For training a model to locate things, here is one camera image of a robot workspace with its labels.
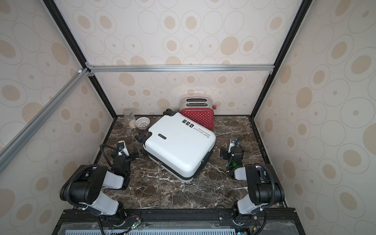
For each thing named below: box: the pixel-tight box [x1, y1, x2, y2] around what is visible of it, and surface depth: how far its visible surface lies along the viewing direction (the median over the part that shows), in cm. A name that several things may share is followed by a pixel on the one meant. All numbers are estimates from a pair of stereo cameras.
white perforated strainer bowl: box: [135, 117, 151, 131], surface depth 115 cm
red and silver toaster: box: [179, 96, 217, 130], surface depth 105 cm
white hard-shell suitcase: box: [134, 108, 217, 183], surface depth 82 cm
